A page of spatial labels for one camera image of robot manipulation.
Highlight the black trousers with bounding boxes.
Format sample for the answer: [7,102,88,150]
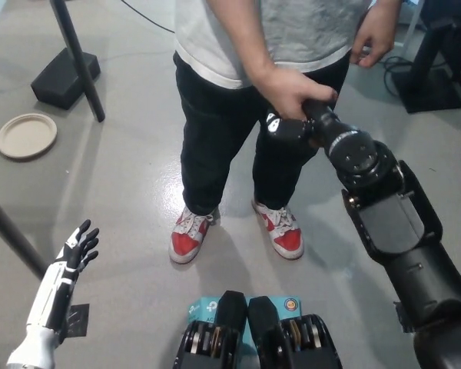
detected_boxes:
[172,52,351,217]

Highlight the black stand with base plate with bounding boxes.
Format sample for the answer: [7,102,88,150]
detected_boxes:
[390,18,461,115]

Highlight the grey t-shirt white hem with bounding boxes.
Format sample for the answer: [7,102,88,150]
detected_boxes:
[174,0,370,91]

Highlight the person right hand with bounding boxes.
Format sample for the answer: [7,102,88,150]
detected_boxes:
[257,62,338,121]

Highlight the black square floor marker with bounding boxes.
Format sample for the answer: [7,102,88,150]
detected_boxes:
[393,301,415,333]
[62,303,91,338]

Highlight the black rectangular block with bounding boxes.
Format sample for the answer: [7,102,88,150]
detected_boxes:
[30,47,102,111]

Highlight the person left hand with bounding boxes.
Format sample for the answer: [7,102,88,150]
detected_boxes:
[349,4,401,70]

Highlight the person red white sneaker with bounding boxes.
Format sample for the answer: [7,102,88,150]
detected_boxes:
[168,205,221,264]
[251,198,306,261]

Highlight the beige paper plate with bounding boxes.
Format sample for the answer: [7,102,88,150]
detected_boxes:
[0,112,59,161]

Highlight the white table frame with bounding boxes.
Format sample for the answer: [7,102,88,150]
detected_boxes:
[392,0,424,59]

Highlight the black robot left body block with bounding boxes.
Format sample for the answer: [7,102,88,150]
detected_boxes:
[171,291,247,369]

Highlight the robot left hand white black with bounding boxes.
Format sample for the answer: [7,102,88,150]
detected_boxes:
[25,219,100,340]

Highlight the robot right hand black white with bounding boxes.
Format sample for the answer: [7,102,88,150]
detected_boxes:
[266,98,334,150]

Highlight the black metal frame leg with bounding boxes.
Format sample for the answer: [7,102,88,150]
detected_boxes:
[0,186,50,281]
[48,0,107,124]

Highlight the teal cardboard router box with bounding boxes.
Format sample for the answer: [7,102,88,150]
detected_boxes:
[187,294,304,349]

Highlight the person right red white sneaker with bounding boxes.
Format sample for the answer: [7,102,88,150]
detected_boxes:
[168,205,221,264]

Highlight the black floor cable bundle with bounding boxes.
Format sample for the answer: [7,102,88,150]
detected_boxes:
[381,55,413,99]

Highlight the thin black cable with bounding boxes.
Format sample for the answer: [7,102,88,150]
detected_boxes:
[119,0,177,35]

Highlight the person left red white sneaker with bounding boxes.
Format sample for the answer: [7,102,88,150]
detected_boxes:
[251,198,306,261]

